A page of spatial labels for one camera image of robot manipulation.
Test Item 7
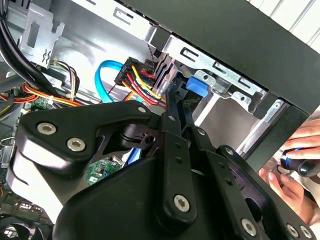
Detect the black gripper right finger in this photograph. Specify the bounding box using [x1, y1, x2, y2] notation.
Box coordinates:
[178, 101, 318, 240]

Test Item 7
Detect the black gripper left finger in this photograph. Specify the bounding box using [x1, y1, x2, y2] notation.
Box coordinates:
[16, 92, 198, 226]

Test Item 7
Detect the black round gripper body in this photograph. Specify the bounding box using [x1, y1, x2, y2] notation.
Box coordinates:
[52, 156, 241, 240]

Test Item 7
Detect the small round black tool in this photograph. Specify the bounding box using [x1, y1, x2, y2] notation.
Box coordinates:
[279, 147, 320, 178]

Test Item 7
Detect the power wire with black connectors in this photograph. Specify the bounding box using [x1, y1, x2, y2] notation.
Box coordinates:
[113, 56, 187, 107]

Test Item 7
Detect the hard disk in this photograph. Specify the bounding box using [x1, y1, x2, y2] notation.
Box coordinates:
[169, 72, 209, 113]

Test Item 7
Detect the person's left hand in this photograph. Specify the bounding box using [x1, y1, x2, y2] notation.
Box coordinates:
[258, 167, 317, 226]

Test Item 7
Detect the person's right hand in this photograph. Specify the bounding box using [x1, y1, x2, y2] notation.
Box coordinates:
[284, 123, 320, 155]

